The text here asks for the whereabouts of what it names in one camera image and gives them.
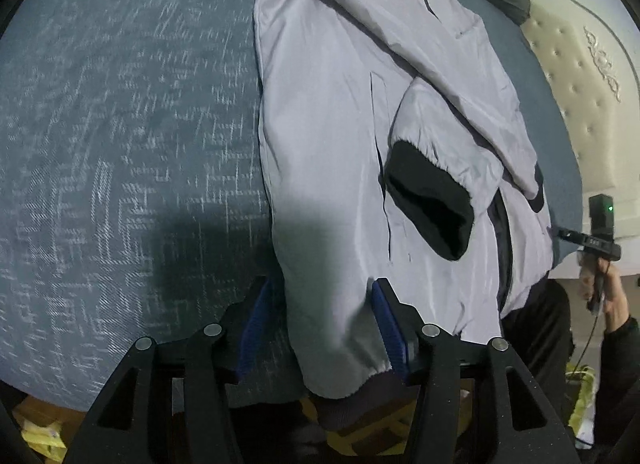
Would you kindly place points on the yellow green plastic bag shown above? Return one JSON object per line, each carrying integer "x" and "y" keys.
{"x": 582, "y": 404}

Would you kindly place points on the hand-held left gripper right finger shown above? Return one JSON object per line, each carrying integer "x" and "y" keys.
{"x": 392, "y": 329}

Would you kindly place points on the blue patterned bed sheet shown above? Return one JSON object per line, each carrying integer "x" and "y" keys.
{"x": 125, "y": 143}

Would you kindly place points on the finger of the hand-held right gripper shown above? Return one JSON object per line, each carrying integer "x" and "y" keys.
{"x": 570, "y": 235}

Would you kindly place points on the person's right hand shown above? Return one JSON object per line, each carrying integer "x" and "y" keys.
{"x": 615, "y": 294}

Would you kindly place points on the yellow cardboard box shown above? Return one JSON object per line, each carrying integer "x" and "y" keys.
{"x": 380, "y": 436}
{"x": 40, "y": 431}

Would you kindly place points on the person's right forearm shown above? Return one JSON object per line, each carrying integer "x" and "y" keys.
{"x": 620, "y": 369}

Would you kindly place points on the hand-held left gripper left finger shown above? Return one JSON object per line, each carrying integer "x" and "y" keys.
{"x": 255, "y": 329}

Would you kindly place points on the cream tufted headboard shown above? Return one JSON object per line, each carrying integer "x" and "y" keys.
{"x": 590, "y": 118}

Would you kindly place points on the light grey jacket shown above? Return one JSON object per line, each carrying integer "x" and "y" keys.
{"x": 325, "y": 143}

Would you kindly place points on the person's dark clothed body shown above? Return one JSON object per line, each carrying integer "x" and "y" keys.
{"x": 540, "y": 344}

